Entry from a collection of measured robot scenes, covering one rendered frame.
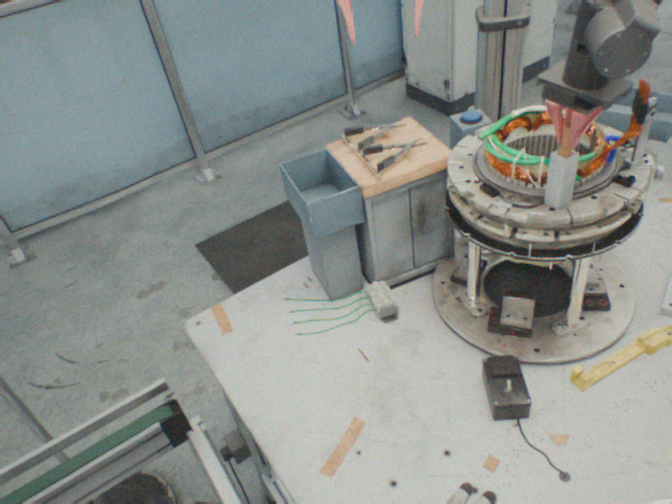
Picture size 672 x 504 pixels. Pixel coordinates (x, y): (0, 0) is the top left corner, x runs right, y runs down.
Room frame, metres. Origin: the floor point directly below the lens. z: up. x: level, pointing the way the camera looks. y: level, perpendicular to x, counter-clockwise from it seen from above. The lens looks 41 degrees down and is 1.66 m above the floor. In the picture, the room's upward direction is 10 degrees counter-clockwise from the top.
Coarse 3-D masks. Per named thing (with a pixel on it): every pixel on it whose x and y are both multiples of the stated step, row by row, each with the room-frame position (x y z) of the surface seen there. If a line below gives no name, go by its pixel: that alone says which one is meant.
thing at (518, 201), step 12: (480, 144) 0.90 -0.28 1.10; (612, 144) 0.82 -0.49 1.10; (624, 156) 0.78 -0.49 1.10; (624, 168) 0.76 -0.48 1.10; (480, 180) 0.80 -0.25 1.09; (612, 180) 0.73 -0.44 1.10; (504, 192) 0.74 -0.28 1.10; (588, 192) 0.70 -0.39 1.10; (516, 204) 0.71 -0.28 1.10; (528, 204) 0.70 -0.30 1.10; (540, 204) 0.70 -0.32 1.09
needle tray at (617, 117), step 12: (660, 96) 1.02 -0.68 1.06; (564, 108) 1.05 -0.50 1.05; (612, 108) 1.06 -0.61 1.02; (624, 108) 1.06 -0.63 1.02; (660, 108) 1.02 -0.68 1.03; (600, 120) 1.00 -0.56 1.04; (612, 120) 0.98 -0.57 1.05; (624, 120) 0.97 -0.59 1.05; (660, 120) 0.93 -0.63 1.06; (624, 132) 0.97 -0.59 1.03; (648, 132) 0.93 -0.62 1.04; (660, 132) 0.92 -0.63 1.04
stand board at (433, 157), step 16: (400, 128) 1.07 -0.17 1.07; (416, 128) 1.06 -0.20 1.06; (336, 144) 1.05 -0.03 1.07; (384, 144) 1.02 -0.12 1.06; (432, 144) 0.99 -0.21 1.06; (352, 160) 0.98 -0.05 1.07; (400, 160) 0.95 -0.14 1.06; (416, 160) 0.94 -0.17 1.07; (432, 160) 0.93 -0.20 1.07; (448, 160) 0.93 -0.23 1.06; (368, 176) 0.91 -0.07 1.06; (384, 176) 0.90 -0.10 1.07; (400, 176) 0.90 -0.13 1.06; (416, 176) 0.91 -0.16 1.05; (368, 192) 0.88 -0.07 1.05
